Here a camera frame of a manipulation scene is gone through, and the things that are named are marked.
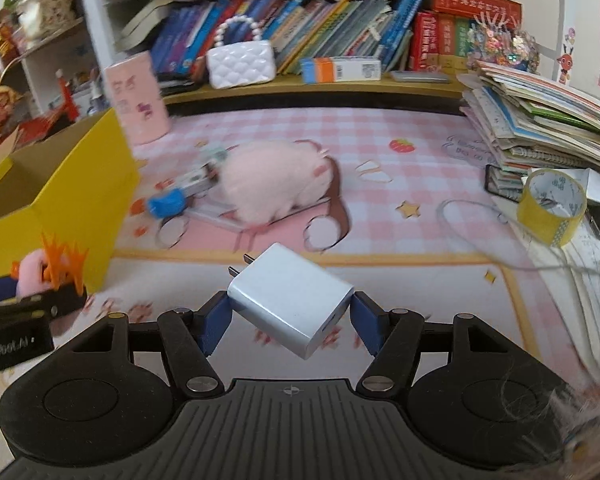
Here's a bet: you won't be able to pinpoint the deer wall sticker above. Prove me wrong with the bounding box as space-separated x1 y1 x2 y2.
555 27 578 86

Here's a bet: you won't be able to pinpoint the red boxed dictionary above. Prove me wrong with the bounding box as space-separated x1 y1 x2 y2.
427 0 523 25

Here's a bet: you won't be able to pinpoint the white bookshelf side panel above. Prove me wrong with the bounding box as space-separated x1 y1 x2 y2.
77 0 116 68

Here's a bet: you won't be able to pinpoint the white cable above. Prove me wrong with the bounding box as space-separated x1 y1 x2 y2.
436 199 600 273

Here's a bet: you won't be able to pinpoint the white shelf unit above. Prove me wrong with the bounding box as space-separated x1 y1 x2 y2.
22 15 103 116

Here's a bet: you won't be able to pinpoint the cardboard piece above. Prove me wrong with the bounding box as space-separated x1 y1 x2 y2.
0 130 22 177

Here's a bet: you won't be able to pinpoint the red printed bags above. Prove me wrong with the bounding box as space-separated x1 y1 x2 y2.
17 110 81 147

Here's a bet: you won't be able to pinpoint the stack of notebooks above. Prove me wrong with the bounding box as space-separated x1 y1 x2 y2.
457 57 600 206

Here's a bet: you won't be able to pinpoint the white quilted handbag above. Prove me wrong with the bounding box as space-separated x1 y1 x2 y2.
206 15 276 88

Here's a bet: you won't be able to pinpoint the grey flat case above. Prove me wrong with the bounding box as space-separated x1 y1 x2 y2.
390 71 451 84

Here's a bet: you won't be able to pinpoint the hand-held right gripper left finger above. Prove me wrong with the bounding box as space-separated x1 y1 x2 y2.
87 292 231 398

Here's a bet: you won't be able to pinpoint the row of blue spine books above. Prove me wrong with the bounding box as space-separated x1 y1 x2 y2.
150 0 426 78

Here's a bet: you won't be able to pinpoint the mint green stapler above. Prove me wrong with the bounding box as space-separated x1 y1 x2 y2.
197 142 231 166

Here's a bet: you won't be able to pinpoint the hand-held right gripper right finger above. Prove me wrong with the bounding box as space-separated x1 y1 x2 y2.
350 290 501 398

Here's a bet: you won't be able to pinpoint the printed pink table mat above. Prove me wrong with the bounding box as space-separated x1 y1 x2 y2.
0 107 600 411

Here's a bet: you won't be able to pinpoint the pink pen holder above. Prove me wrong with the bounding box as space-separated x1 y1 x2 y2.
104 52 171 146

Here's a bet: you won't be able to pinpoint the pink chick plush toy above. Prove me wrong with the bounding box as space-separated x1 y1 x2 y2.
10 232 90 336

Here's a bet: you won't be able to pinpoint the sequin crown decoration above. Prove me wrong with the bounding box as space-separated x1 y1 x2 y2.
467 15 541 73

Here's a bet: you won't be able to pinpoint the pink plush pig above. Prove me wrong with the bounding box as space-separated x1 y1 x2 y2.
215 139 337 226

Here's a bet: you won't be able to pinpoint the blue plastic toy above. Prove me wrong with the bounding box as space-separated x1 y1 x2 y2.
146 187 187 218

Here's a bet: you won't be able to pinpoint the red thick dictionary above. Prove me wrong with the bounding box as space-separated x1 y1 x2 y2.
410 10 441 72

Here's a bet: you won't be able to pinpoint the yellow cardboard box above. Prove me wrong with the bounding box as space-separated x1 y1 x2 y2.
0 107 142 295

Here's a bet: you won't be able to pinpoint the red tassel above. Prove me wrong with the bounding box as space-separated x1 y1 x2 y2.
55 70 78 121

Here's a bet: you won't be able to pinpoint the orange blue white box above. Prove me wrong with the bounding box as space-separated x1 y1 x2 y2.
299 56 382 83

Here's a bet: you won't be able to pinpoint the yellow tape roll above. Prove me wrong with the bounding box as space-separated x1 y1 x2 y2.
517 167 588 248

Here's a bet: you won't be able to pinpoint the green spine dictionary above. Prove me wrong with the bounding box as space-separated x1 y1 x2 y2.
455 16 474 58

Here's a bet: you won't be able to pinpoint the white charger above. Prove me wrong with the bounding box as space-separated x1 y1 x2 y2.
227 242 356 360

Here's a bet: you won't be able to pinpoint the thick lying book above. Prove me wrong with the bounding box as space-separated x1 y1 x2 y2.
122 0 173 31
120 17 168 52

